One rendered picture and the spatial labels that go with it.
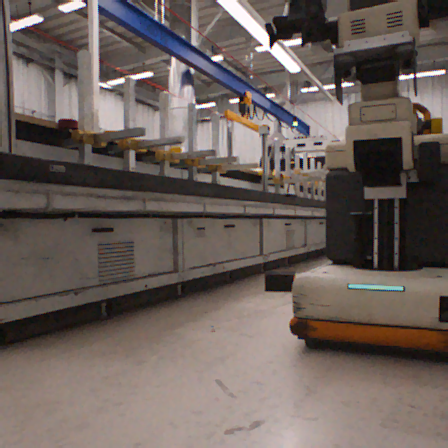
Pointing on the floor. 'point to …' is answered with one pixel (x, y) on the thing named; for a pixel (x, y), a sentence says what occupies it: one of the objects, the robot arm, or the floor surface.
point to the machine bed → (129, 249)
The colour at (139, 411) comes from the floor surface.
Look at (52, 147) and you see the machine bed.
